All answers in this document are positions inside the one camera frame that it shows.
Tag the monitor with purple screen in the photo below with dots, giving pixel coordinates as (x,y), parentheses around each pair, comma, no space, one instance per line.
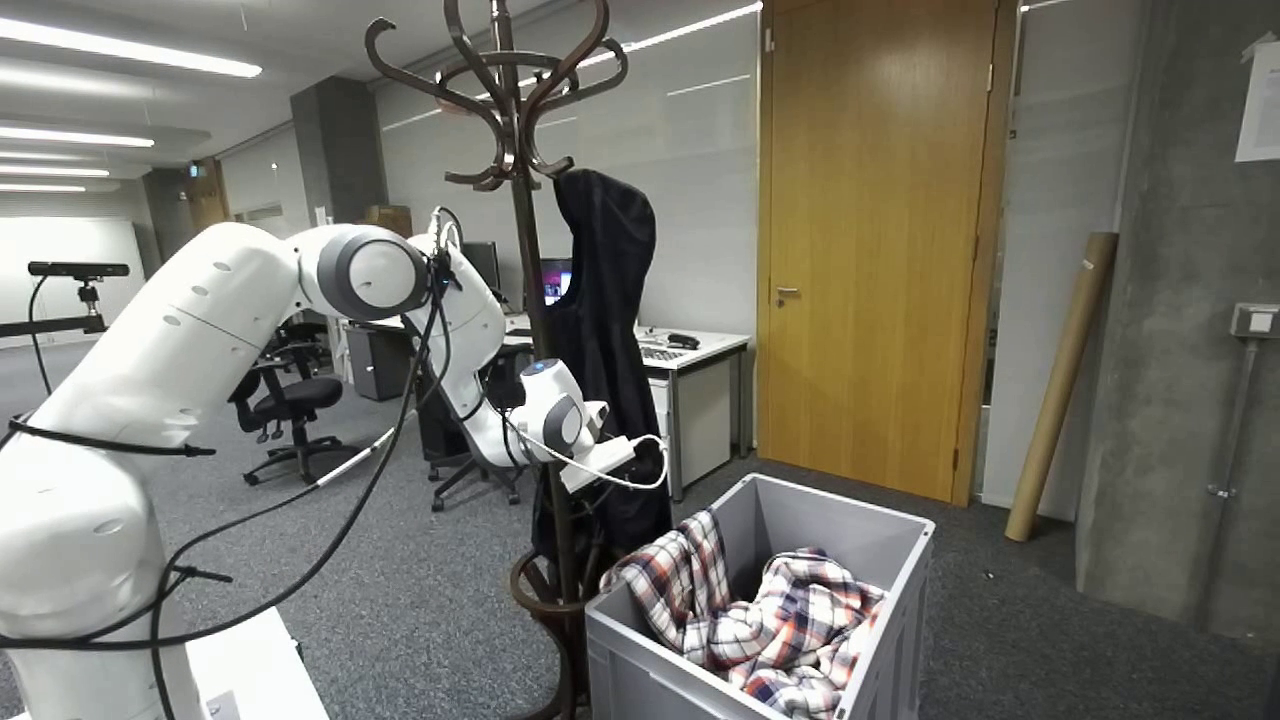
(558,283)

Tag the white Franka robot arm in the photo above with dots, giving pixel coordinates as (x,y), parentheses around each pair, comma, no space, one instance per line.
(175,347)

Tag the black device on cabinet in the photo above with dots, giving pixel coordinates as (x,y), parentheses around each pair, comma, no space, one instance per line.
(681,341)

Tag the wooden door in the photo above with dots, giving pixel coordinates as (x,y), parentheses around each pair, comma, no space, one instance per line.
(882,241)

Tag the green exit sign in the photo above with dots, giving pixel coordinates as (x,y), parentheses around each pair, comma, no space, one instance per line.
(194,169)

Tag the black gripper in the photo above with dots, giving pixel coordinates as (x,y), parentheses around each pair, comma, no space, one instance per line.
(631,498)

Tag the grey wall switch box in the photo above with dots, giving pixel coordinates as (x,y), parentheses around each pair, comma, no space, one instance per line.
(1253,323)

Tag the short ceiling light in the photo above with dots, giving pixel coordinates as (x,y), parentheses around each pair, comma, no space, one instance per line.
(73,137)

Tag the dark wooden coat rack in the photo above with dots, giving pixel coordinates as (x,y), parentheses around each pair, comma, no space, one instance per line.
(523,214)

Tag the long ceiling light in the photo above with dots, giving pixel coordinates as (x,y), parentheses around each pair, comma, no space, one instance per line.
(134,44)

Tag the red white plaid shirt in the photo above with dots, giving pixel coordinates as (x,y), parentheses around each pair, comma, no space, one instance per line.
(786,627)

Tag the black hanging jacket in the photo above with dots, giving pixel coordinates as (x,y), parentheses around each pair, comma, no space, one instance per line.
(613,264)

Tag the white paper sheet on wall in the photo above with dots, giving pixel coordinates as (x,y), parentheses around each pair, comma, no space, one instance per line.
(1261,106)

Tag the grey plastic basin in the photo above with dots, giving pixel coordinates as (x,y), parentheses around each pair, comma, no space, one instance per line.
(641,675)

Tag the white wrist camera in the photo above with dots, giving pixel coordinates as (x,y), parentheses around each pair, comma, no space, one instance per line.
(602,461)

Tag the black camera on tripod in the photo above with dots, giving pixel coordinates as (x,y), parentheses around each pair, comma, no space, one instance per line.
(81,268)

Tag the black swivel office chair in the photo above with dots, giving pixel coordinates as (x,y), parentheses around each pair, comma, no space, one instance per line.
(294,401)

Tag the white robot base table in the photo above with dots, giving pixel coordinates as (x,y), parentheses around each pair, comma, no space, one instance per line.
(252,667)

